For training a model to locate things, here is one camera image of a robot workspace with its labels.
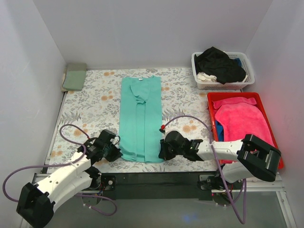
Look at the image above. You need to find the white plastic basket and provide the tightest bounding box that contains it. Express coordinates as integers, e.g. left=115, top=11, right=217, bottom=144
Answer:
left=191, top=47, right=255, bottom=90

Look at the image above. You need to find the red plastic tray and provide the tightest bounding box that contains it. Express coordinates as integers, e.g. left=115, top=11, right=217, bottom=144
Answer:
left=207, top=92, right=285, bottom=170

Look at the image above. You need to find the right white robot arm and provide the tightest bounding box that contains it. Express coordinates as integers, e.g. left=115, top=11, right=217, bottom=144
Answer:
left=159, top=131, right=281, bottom=189

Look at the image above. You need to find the aluminium rail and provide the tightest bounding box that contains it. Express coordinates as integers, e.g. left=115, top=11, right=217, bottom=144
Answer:
left=29, top=173, right=285, bottom=194

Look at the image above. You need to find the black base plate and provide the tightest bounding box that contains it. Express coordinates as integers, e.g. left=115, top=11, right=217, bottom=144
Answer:
left=84, top=171, right=216, bottom=200

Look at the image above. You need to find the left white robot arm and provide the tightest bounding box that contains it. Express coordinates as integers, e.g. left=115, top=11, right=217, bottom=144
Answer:
left=17, top=130, right=122, bottom=228

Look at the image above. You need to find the pink towel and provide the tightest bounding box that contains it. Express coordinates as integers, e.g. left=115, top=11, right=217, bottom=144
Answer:
left=212, top=97, right=275, bottom=146

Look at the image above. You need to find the blue garment in tray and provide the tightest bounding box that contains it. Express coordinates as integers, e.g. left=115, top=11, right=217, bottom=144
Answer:
left=215, top=120, right=224, bottom=142

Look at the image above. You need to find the folded green cloth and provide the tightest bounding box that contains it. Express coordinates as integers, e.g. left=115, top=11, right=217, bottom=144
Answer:
left=61, top=63, right=87, bottom=92

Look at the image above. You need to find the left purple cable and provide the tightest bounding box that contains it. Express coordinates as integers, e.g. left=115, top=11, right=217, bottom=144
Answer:
left=2, top=124, right=118, bottom=217

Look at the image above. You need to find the black garment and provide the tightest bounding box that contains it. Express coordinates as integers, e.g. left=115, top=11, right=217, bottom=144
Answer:
left=194, top=47, right=246, bottom=84

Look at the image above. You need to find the teal t shirt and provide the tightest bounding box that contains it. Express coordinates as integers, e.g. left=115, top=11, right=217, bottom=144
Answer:
left=119, top=76, right=163, bottom=163

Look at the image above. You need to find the floral table mat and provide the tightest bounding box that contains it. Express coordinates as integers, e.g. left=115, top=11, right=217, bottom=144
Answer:
left=47, top=67, right=221, bottom=174

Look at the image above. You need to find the white garment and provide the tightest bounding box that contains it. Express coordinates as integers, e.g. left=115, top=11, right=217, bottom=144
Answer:
left=197, top=72, right=217, bottom=83

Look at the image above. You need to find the blue garment in basket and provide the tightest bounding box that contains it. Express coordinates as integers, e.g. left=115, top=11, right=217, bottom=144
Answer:
left=234, top=58, right=242, bottom=67

